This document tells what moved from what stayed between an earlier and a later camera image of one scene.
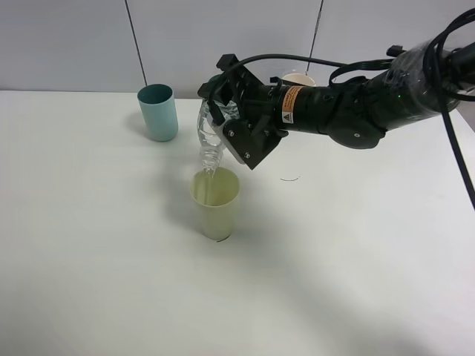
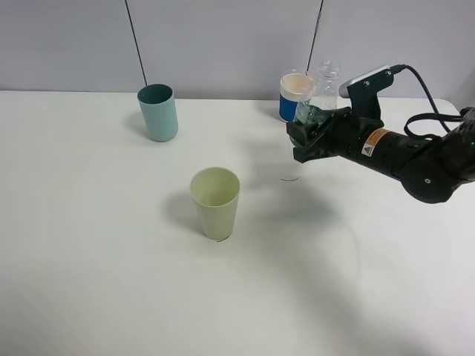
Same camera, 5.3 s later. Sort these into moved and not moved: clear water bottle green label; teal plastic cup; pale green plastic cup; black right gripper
Moved: black right gripper; clear water bottle green label
Not moved: pale green plastic cup; teal plastic cup
